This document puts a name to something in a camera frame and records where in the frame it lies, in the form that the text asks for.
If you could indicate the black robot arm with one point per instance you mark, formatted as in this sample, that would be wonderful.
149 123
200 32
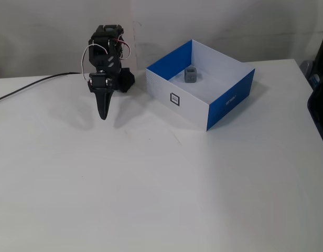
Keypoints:
103 56

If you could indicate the blue and white cardboard box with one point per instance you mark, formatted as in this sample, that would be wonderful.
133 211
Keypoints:
187 105

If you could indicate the grey blue object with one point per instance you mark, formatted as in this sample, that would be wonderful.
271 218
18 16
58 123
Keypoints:
308 68

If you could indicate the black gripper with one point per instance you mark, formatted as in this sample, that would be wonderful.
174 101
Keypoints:
99 82

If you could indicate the black plastic case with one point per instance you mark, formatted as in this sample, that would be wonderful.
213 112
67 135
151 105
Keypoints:
321 118

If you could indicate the gray block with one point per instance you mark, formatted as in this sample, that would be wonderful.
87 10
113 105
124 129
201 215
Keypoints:
191 76

